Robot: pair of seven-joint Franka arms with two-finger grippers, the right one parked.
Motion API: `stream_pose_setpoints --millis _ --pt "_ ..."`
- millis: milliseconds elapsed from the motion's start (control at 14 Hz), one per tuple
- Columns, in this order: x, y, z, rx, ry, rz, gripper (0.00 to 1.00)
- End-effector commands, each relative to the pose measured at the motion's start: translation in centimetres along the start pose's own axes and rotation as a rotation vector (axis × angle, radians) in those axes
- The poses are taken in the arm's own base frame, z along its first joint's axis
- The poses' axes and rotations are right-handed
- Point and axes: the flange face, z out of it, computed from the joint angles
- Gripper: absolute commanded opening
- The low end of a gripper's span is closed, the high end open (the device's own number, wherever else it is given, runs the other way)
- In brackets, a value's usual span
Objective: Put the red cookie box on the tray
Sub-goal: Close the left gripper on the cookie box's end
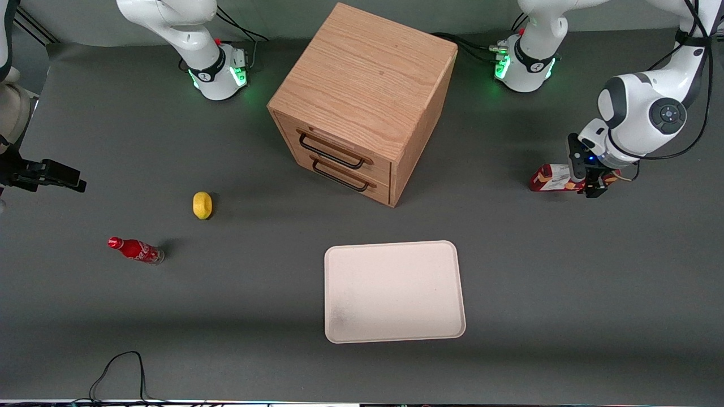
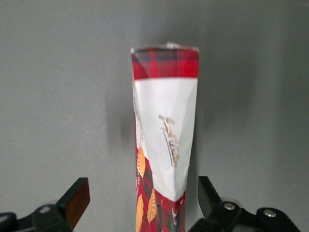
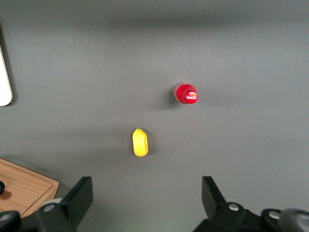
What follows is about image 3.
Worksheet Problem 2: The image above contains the red cola bottle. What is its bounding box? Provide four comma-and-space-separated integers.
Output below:
172, 82, 198, 105

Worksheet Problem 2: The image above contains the dark grey table mat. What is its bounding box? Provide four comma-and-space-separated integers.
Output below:
0, 0, 309, 232

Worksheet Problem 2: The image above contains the oak wooden drawer cabinet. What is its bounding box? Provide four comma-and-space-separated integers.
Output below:
0, 158, 60, 218

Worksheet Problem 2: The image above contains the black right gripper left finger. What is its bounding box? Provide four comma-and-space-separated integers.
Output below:
0, 176, 94, 232

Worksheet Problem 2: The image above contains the cream plastic tray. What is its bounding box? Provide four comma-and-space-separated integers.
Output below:
0, 45, 13, 107

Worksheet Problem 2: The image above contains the yellow lemon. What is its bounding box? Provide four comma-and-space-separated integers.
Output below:
132, 128, 149, 158

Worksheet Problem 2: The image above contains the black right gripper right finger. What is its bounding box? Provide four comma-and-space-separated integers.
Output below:
193, 175, 309, 232

